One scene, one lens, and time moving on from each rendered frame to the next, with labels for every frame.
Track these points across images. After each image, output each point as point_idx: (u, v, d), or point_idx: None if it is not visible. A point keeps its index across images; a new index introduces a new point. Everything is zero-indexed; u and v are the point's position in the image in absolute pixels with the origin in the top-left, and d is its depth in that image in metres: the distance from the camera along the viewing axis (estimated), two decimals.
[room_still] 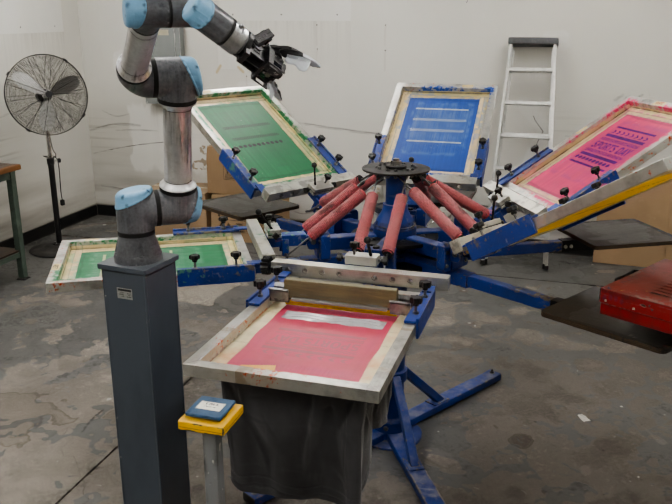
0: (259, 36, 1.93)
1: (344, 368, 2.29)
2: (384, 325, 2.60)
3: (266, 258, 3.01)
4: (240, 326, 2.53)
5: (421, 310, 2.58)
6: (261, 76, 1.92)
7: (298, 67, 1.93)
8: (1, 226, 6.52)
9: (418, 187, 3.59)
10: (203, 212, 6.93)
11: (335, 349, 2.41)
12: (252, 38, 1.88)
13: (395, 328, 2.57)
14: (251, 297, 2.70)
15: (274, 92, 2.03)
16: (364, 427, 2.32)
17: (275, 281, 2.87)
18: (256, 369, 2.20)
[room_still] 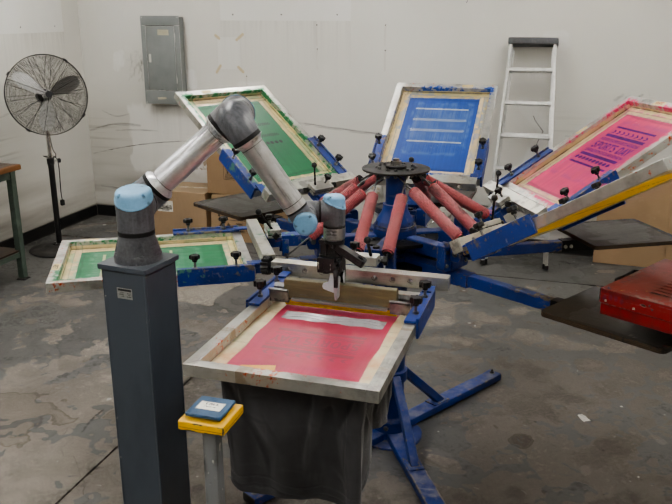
0: (343, 252, 2.63)
1: (344, 368, 2.29)
2: (384, 325, 2.60)
3: (266, 258, 3.01)
4: (240, 326, 2.53)
5: (421, 310, 2.58)
6: None
7: (325, 283, 2.67)
8: (1, 226, 6.52)
9: (418, 187, 3.59)
10: (203, 212, 6.93)
11: (335, 349, 2.41)
12: (328, 243, 2.62)
13: (395, 328, 2.57)
14: (251, 297, 2.70)
15: None
16: (364, 427, 2.32)
17: (275, 281, 2.87)
18: (256, 369, 2.20)
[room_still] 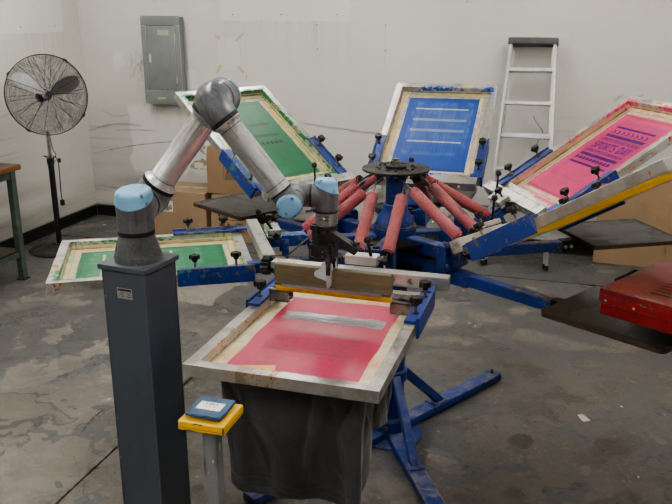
0: (335, 238, 2.52)
1: (344, 368, 2.29)
2: (384, 325, 2.60)
3: (266, 258, 3.01)
4: (240, 326, 2.53)
5: (421, 310, 2.58)
6: None
7: (316, 270, 2.57)
8: (1, 226, 6.52)
9: (418, 187, 3.59)
10: (203, 212, 6.93)
11: (335, 349, 2.41)
12: (320, 229, 2.52)
13: (395, 328, 2.57)
14: (251, 297, 2.70)
15: None
16: (364, 427, 2.32)
17: (275, 281, 2.87)
18: (256, 369, 2.20)
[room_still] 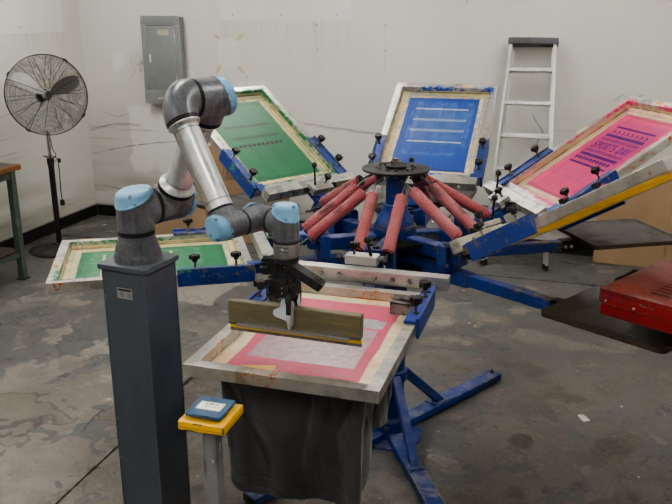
0: (296, 272, 2.18)
1: (344, 368, 2.29)
2: (384, 325, 2.60)
3: (266, 258, 3.01)
4: None
5: (421, 310, 2.58)
6: None
7: (275, 309, 2.23)
8: (1, 226, 6.52)
9: (418, 187, 3.59)
10: (203, 212, 6.93)
11: None
12: (279, 262, 2.18)
13: (395, 328, 2.57)
14: (251, 297, 2.70)
15: None
16: (364, 427, 2.32)
17: None
18: (256, 369, 2.20)
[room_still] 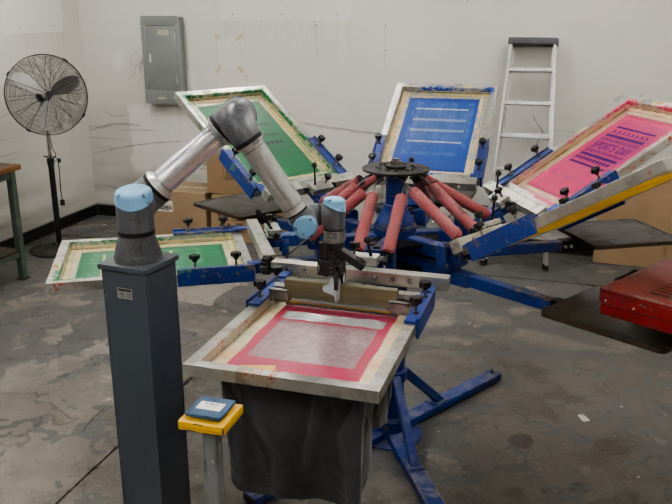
0: (343, 254, 2.63)
1: (344, 368, 2.29)
2: (384, 325, 2.60)
3: (266, 258, 3.01)
4: (240, 326, 2.53)
5: (421, 310, 2.58)
6: None
7: (325, 286, 2.67)
8: (1, 226, 6.52)
9: (418, 187, 3.59)
10: (203, 212, 6.93)
11: None
12: (328, 246, 2.62)
13: (395, 328, 2.57)
14: (251, 297, 2.70)
15: None
16: (364, 427, 2.32)
17: (275, 281, 2.87)
18: (256, 369, 2.20)
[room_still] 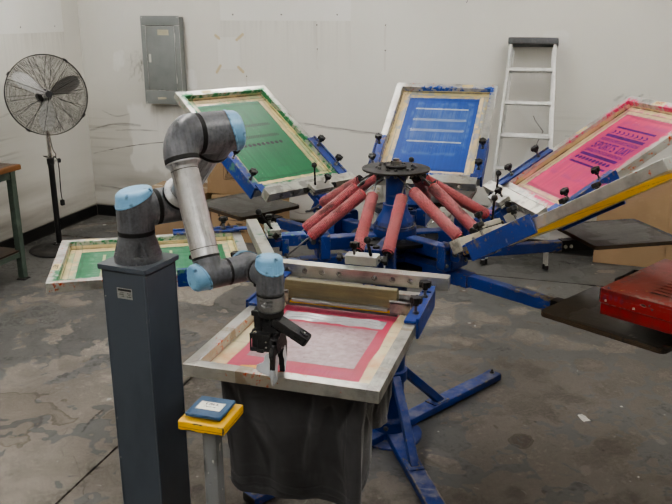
0: (281, 326, 2.10)
1: (344, 368, 2.29)
2: (384, 325, 2.60)
3: None
4: (240, 326, 2.53)
5: (421, 310, 2.58)
6: None
7: (259, 364, 2.14)
8: (1, 226, 6.52)
9: (418, 187, 3.59)
10: None
11: None
12: (263, 316, 2.09)
13: (395, 328, 2.57)
14: (251, 297, 2.70)
15: (279, 364, 2.20)
16: (364, 427, 2.32)
17: None
18: (256, 369, 2.20)
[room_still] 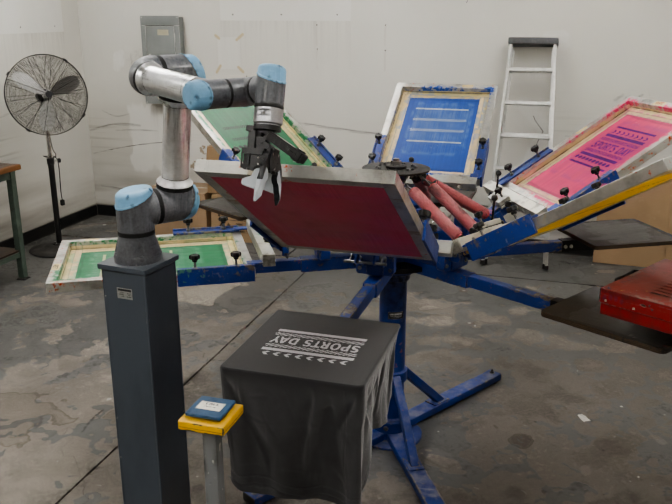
0: (277, 139, 1.95)
1: (355, 201, 2.24)
2: None
3: None
4: None
5: None
6: None
7: (245, 177, 1.94)
8: (1, 226, 6.52)
9: (418, 187, 3.59)
10: (203, 212, 6.93)
11: None
12: (258, 126, 1.95)
13: None
14: None
15: (274, 192, 2.05)
16: (364, 427, 2.32)
17: None
18: None
